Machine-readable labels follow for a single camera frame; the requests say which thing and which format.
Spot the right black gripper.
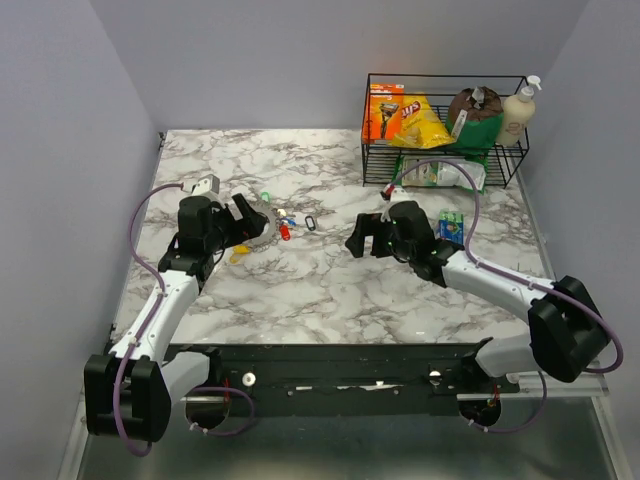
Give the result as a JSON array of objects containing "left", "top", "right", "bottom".
[{"left": 344, "top": 212, "right": 414, "bottom": 261}]

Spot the round metal keyring disc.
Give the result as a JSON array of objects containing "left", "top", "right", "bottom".
[{"left": 245, "top": 204, "right": 278, "bottom": 248}]

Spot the red key tag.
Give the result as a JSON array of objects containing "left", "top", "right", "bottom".
[{"left": 279, "top": 225, "right": 291, "bottom": 241}]

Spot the yellow key tag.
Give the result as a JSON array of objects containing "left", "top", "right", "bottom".
[{"left": 229, "top": 244, "right": 251, "bottom": 265}]

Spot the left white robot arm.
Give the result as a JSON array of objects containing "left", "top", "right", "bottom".
[{"left": 84, "top": 194, "right": 267, "bottom": 445}]

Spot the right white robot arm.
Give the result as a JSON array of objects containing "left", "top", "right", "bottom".
[{"left": 345, "top": 201, "right": 612, "bottom": 392}]

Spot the black key tag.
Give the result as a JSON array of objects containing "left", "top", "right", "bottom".
[{"left": 305, "top": 215, "right": 317, "bottom": 231}]

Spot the blue green small packet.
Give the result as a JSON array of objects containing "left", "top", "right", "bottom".
[{"left": 437, "top": 210, "right": 464, "bottom": 245}]

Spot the green white snack bag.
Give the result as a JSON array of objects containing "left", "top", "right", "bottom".
[{"left": 392, "top": 156, "right": 488, "bottom": 193}]

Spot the orange razor package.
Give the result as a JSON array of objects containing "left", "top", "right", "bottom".
[{"left": 363, "top": 83, "right": 404, "bottom": 144}]

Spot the yellow chips bag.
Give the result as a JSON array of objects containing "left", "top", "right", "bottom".
[{"left": 390, "top": 95, "right": 455, "bottom": 149}]

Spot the brown and green bag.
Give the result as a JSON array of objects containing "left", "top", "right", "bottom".
[{"left": 445, "top": 86, "right": 504, "bottom": 155}]

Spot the cream pump lotion bottle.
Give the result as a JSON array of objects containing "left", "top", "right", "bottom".
[{"left": 495, "top": 75, "right": 542, "bottom": 147}]

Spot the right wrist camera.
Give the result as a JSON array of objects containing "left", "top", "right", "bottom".
[{"left": 380, "top": 184, "right": 411, "bottom": 212}]

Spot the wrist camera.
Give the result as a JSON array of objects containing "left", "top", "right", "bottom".
[
  {"left": 380, "top": 184, "right": 411, "bottom": 212},
  {"left": 191, "top": 174, "right": 220, "bottom": 200}
]

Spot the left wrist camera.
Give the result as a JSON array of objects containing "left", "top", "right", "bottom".
[{"left": 191, "top": 174, "right": 220, "bottom": 200}]

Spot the black wire basket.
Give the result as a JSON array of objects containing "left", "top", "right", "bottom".
[{"left": 361, "top": 73, "right": 529, "bottom": 188}]

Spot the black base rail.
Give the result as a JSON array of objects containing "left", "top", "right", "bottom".
[{"left": 165, "top": 343, "right": 520, "bottom": 418}]

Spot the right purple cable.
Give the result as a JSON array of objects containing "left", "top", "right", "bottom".
[{"left": 382, "top": 158, "right": 625, "bottom": 434}]

